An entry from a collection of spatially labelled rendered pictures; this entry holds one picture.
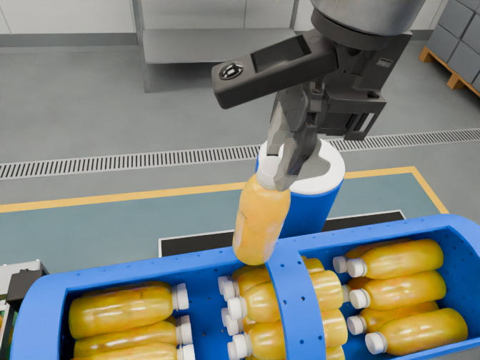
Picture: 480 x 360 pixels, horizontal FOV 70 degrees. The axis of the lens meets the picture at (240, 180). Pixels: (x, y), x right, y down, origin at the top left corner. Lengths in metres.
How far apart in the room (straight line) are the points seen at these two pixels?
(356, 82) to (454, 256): 0.64
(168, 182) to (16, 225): 0.94
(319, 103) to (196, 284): 0.59
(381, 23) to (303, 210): 0.83
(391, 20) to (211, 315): 0.72
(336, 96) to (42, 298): 0.53
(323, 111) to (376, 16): 0.10
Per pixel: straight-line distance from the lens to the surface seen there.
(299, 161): 0.36
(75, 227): 2.30
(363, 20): 0.29
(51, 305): 0.64
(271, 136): 0.43
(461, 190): 3.01
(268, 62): 0.33
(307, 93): 0.34
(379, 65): 0.36
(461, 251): 0.91
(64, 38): 4.08
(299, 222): 1.12
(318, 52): 0.32
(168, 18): 3.90
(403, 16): 0.30
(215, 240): 1.93
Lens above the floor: 1.77
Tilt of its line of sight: 47 degrees down
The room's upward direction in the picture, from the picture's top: 6 degrees clockwise
